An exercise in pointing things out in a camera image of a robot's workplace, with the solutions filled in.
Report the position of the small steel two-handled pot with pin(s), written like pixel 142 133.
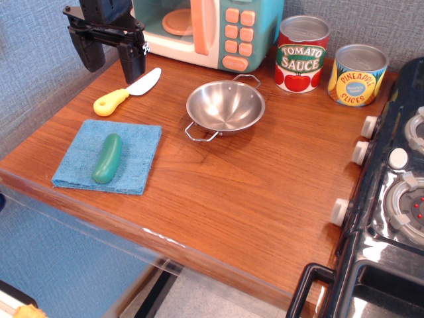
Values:
pixel 226 107

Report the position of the pineapple slices can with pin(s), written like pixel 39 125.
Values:
pixel 357 74

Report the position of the teal toy microwave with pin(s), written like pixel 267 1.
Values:
pixel 233 36

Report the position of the blue folded cloth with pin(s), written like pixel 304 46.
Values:
pixel 139 146

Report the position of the orange object bottom left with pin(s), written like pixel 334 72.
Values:
pixel 29 311

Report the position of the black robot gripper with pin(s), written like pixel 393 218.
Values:
pixel 94 23

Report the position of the white stove knob top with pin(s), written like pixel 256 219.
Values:
pixel 369 126

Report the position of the white stove knob bottom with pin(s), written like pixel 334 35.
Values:
pixel 340 208

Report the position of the white stove knob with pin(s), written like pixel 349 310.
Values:
pixel 359 152
pixel 340 208
pixel 369 126

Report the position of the yellow-handled toy knife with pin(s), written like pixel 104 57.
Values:
pixel 107 104

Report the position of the black toy stove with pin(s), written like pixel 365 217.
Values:
pixel 379 256

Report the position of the green toy cucumber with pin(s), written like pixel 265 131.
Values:
pixel 109 159

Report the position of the tomato sauce can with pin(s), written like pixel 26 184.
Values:
pixel 300 54

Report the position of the white stove knob middle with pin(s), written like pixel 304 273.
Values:
pixel 359 152

